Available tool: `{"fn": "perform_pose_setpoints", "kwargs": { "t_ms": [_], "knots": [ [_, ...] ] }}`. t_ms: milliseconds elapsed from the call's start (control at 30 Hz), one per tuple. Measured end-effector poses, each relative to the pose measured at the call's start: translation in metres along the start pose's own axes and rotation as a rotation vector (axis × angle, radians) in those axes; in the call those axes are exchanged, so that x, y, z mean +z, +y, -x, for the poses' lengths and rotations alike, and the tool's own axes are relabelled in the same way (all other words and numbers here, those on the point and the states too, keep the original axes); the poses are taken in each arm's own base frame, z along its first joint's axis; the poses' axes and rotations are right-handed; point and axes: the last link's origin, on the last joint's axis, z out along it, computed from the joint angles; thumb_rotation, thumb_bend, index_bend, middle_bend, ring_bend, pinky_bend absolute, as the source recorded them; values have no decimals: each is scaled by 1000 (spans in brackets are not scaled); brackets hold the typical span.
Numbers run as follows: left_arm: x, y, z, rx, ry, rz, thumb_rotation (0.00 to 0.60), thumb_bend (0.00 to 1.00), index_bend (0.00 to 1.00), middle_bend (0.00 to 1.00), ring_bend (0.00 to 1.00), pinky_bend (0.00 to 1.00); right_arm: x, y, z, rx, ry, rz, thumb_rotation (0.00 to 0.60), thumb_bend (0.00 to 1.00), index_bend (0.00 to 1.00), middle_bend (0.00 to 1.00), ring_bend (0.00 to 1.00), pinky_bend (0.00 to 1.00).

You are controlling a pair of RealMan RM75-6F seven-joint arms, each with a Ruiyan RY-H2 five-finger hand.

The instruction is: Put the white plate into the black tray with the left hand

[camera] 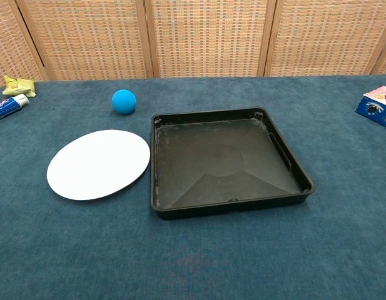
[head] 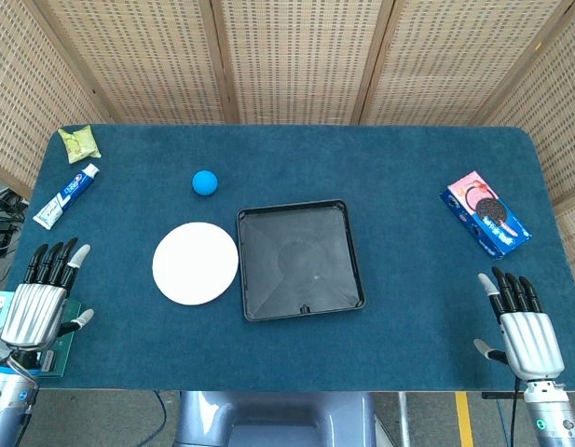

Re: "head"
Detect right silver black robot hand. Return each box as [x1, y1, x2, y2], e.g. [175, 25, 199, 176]
[472, 266, 566, 382]

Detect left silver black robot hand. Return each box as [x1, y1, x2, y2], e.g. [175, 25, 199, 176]
[0, 237, 95, 353]

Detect white round plate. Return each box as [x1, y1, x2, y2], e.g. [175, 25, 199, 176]
[152, 222, 240, 307]

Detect black square plastic tray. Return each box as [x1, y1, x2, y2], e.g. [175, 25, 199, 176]
[235, 198, 366, 323]

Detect white green speaker box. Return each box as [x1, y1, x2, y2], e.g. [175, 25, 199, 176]
[0, 291, 83, 379]

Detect white blue toothpaste tube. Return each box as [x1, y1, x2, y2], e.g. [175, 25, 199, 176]
[32, 162, 102, 231]

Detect blue pink cookie box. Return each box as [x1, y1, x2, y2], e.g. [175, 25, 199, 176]
[439, 170, 534, 261]

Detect metal table leg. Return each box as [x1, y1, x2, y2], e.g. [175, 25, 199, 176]
[396, 391, 412, 447]

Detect green snack packet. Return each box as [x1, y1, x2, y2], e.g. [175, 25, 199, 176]
[57, 125, 103, 165]

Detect blue ball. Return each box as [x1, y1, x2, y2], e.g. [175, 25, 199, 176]
[191, 169, 219, 196]

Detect blue felt table cover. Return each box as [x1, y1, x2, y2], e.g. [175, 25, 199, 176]
[2, 122, 575, 393]

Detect blue-grey robot torso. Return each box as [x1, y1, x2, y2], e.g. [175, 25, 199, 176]
[173, 390, 377, 447]

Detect wooden woven folding screen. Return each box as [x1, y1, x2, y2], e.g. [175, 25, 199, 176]
[0, 0, 575, 299]

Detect black cables and adapters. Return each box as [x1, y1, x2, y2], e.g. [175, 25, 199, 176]
[0, 183, 30, 262]

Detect blue floor cable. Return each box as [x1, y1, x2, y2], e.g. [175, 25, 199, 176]
[152, 390, 182, 447]

